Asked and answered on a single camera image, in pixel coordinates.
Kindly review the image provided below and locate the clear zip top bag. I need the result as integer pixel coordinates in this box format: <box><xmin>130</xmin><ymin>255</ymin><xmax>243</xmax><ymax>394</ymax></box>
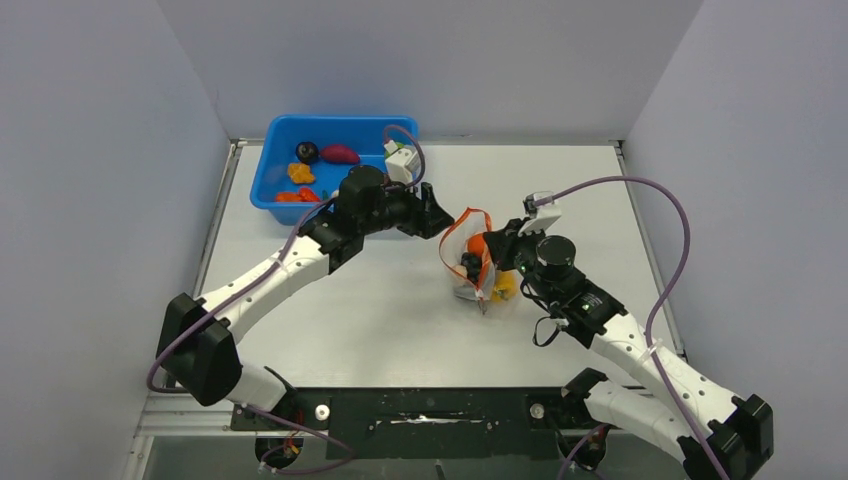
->
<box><xmin>438</xmin><ymin>207</ymin><xmax>518</xmax><ymax>317</ymax></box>

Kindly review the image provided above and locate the dark eggplant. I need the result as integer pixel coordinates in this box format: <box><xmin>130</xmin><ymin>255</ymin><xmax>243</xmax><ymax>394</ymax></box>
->
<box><xmin>295</xmin><ymin>141</ymin><xmax>320</xmax><ymax>165</ymax></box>

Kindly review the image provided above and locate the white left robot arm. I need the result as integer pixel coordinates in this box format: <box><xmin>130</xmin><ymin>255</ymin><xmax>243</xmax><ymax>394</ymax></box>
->
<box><xmin>147</xmin><ymin>166</ymin><xmax>455</xmax><ymax>411</ymax></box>

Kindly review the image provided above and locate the black grape bunch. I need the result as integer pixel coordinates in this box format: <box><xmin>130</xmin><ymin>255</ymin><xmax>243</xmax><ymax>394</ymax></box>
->
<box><xmin>460</xmin><ymin>252</ymin><xmax>483</xmax><ymax>284</ymax></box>

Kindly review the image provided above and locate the orange red bumpy pepper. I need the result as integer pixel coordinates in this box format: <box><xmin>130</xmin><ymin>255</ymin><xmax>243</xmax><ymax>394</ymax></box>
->
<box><xmin>274</xmin><ymin>191</ymin><xmax>302</xmax><ymax>203</ymax></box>

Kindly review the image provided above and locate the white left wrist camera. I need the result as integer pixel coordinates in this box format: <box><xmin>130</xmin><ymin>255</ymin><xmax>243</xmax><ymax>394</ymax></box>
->
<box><xmin>385</xmin><ymin>147</ymin><xmax>421</xmax><ymax>185</ymax></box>

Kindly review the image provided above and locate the orange fruit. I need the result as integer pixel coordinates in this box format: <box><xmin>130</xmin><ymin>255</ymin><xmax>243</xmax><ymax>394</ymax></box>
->
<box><xmin>466</xmin><ymin>233</ymin><xmax>487</xmax><ymax>258</ymax></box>

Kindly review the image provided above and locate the yellow bumpy pepper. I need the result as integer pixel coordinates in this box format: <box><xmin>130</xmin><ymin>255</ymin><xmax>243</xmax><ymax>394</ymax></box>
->
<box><xmin>491</xmin><ymin>270</ymin><xmax>519</xmax><ymax>303</ymax></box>

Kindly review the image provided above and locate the purple sweet potato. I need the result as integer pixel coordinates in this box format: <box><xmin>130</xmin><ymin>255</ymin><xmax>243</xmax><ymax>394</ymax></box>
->
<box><xmin>319</xmin><ymin>144</ymin><xmax>361</xmax><ymax>165</ymax></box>

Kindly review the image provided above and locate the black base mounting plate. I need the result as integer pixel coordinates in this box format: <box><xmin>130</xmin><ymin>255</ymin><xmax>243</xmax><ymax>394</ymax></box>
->
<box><xmin>228</xmin><ymin>387</ymin><xmax>627</xmax><ymax>465</ymax></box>

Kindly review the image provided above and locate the red chili pepper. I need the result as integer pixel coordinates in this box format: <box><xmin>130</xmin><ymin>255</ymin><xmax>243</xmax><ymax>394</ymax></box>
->
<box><xmin>297</xmin><ymin>187</ymin><xmax>322</xmax><ymax>203</ymax></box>

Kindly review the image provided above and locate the blue plastic bin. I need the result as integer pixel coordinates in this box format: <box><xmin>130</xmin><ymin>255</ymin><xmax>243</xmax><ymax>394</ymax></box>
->
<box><xmin>250</xmin><ymin>114</ymin><xmax>418</xmax><ymax>226</ymax></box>

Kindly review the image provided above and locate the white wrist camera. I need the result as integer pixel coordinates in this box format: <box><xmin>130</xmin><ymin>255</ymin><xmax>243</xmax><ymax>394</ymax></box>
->
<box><xmin>385</xmin><ymin>147</ymin><xmax>421</xmax><ymax>185</ymax></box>
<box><xmin>518</xmin><ymin>191</ymin><xmax>562</xmax><ymax>236</ymax></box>

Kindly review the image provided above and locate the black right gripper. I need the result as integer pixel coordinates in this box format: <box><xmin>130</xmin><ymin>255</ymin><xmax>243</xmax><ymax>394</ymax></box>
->
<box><xmin>485</xmin><ymin>217</ymin><xmax>559</xmax><ymax>307</ymax></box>

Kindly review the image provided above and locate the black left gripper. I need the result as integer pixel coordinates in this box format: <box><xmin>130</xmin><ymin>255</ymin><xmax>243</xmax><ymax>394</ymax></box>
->
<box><xmin>359</xmin><ymin>173</ymin><xmax>452</xmax><ymax>239</ymax></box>

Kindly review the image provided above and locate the small orange bumpy pepper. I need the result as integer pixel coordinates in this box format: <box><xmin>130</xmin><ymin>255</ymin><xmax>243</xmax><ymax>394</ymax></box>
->
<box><xmin>286</xmin><ymin>162</ymin><xmax>316</xmax><ymax>185</ymax></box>

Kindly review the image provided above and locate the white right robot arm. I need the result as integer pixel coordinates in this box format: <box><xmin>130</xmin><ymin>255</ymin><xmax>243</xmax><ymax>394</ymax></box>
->
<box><xmin>482</xmin><ymin>219</ymin><xmax>774</xmax><ymax>479</ymax></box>

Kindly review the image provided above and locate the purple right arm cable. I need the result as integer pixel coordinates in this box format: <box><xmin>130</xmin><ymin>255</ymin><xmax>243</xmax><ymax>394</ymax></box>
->
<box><xmin>526</xmin><ymin>176</ymin><xmax>730</xmax><ymax>480</ymax></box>

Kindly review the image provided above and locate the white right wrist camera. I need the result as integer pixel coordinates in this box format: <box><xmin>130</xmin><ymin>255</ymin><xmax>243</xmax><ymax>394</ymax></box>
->
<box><xmin>518</xmin><ymin>191</ymin><xmax>562</xmax><ymax>236</ymax></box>

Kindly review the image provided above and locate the green custard apple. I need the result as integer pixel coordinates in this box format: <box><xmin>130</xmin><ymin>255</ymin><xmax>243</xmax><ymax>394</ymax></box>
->
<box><xmin>384</xmin><ymin>140</ymin><xmax>402</xmax><ymax>158</ymax></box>

